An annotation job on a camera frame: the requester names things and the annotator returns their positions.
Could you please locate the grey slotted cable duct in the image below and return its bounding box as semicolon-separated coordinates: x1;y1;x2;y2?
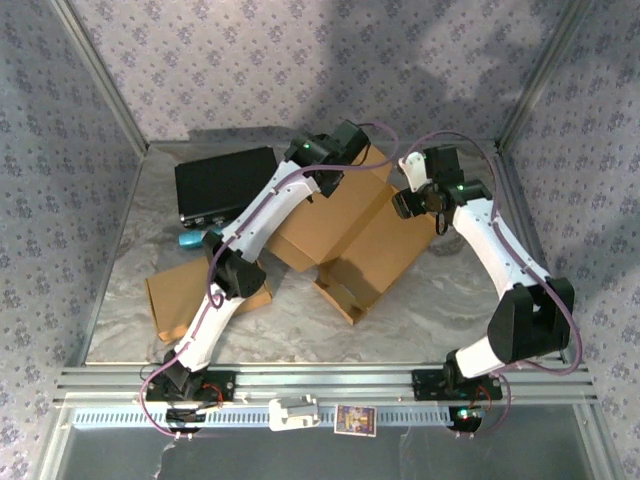
71;405;485;430

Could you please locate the teal marker pen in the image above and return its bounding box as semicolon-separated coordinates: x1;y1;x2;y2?
178;228;224;250

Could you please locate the right controller board green light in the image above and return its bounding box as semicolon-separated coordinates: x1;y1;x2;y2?
448;404;487;432

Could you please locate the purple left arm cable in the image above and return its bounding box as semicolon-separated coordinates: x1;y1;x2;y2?
139;121;401;441

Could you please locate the black case with metal latches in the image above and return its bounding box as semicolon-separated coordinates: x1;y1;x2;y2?
174;146;286;225

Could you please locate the brown cardboard box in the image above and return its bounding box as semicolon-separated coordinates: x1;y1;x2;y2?
144;257;274;344
264;142;436;326

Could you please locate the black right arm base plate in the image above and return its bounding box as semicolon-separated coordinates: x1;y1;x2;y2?
410;368;503;403

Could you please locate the black left controller board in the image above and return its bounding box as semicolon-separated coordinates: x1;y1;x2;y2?
164;405;224;434

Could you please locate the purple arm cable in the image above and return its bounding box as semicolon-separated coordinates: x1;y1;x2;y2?
402;130;585;442
139;121;401;441

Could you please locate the aluminium rail beam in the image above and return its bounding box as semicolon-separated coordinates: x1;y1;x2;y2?
53;363;601;406

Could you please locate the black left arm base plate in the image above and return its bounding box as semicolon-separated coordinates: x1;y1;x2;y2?
144;368;237;403

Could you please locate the flat folded brown cardboard box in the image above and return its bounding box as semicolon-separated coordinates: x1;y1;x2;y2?
144;257;274;344

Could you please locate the white plastic bracket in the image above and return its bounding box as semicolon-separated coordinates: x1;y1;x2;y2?
268;393;322;433

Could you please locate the colourful picture card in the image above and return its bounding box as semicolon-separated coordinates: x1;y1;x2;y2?
333;403;378;439

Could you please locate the aluminium frame post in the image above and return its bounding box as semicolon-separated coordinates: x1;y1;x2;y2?
49;0;151;154
494;0;599;151

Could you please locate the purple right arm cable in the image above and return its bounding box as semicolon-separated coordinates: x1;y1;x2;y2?
402;130;585;442

